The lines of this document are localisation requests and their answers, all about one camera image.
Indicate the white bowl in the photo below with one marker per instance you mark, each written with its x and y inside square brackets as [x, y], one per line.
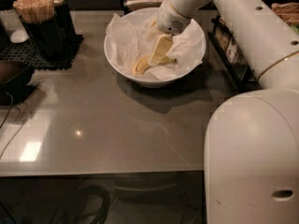
[137, 59]

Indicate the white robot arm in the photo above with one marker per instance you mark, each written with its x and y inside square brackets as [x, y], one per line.
[251, 159]

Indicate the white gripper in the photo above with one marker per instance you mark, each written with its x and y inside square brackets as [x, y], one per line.
[168, 20]

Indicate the black wire condiment rack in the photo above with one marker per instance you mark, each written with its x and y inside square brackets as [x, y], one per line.
[235, 64]

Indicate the yellow banana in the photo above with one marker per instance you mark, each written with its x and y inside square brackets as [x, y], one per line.
[141, 66]

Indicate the clear jar with lid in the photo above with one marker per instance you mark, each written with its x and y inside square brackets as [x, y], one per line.
[11, 23]

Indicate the dark bottle with cork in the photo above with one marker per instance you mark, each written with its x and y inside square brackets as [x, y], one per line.
[65, 21]

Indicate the black rubber mat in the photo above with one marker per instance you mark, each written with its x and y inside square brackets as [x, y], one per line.
[28, 53]

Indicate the white paper liner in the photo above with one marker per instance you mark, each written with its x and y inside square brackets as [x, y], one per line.
[127, 44]

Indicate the black cup of stir sticks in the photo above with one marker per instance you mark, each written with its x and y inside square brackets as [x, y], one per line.
[39, 18]

